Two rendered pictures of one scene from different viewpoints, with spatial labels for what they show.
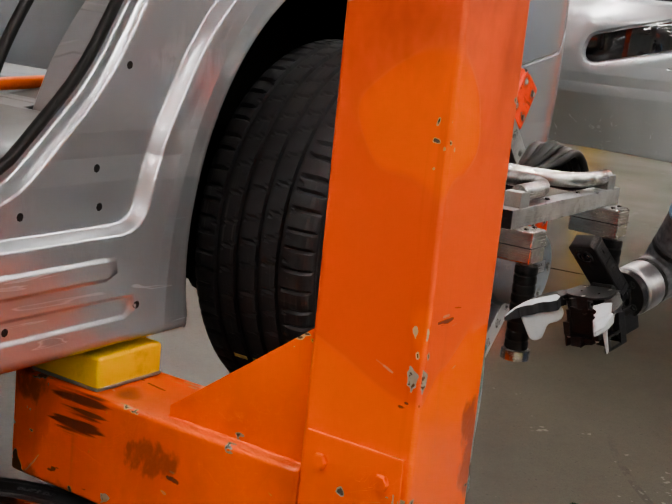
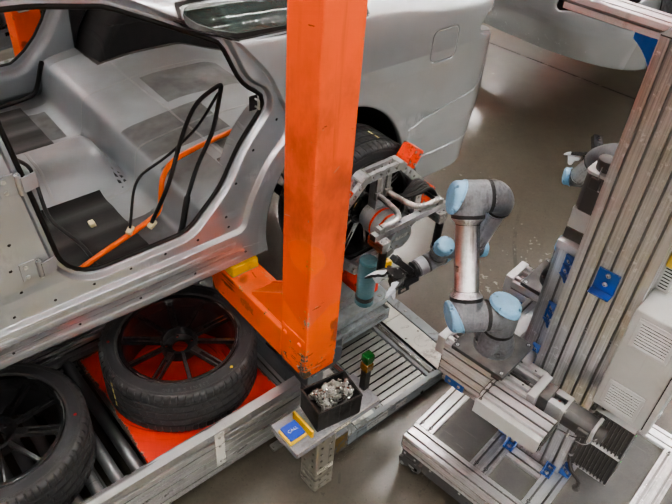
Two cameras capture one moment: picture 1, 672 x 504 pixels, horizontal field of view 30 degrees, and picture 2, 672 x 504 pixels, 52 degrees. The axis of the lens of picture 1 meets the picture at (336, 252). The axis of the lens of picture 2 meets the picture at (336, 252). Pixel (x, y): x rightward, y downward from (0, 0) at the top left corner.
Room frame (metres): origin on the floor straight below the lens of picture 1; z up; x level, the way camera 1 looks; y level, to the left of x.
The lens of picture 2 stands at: (-0.28, -0.62, 2.69)
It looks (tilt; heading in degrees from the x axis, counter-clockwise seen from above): 40 degrees down; 14
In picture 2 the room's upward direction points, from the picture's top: 5 degrees clockwise
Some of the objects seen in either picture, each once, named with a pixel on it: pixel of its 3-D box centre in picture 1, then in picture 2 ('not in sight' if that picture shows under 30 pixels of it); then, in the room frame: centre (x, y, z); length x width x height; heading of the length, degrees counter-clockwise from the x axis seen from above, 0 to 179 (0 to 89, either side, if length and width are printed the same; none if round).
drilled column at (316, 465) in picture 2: not in sight; (318, 450); (1.30, -0.22, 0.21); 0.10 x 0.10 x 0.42; 57
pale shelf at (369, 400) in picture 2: not in sight; (326, 414); (1.33, -0.23, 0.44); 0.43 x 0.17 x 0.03; 147
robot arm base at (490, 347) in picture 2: not in sight; (496, 335); (1.56, -0.79, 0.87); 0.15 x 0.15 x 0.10
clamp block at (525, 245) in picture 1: (511, 240); (379, 241); (1.86, -0.26, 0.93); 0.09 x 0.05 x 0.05; 57
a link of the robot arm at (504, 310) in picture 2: not in sight; (501, 313); (1.56, -0.78, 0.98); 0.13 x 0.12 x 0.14; 114
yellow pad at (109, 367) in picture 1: (97, 355); (237, 259); (1.78, 0.34, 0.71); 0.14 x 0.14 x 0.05; 57
